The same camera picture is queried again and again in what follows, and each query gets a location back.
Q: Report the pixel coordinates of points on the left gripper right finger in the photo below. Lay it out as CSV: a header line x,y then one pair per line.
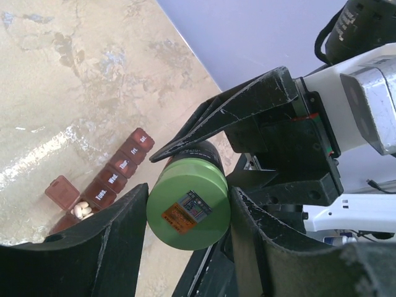
x,y
272,259

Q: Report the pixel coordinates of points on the white pills in organizer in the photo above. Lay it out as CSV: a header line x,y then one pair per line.
x,y
82,210

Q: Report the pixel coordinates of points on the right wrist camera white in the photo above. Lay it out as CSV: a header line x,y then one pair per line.
x,y
358,98

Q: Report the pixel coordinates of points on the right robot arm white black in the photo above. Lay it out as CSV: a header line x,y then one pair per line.
x,y
358,27

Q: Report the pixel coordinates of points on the green capped pill bottle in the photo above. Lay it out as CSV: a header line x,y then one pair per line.
x,y
188,207

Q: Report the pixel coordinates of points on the red weekly pill organizer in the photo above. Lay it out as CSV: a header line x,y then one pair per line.
x,y
106,185

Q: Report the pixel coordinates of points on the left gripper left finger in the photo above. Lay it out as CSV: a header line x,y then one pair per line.
x,y
99,256

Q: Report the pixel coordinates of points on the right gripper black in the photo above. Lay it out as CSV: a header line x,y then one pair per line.
x,y
287,140

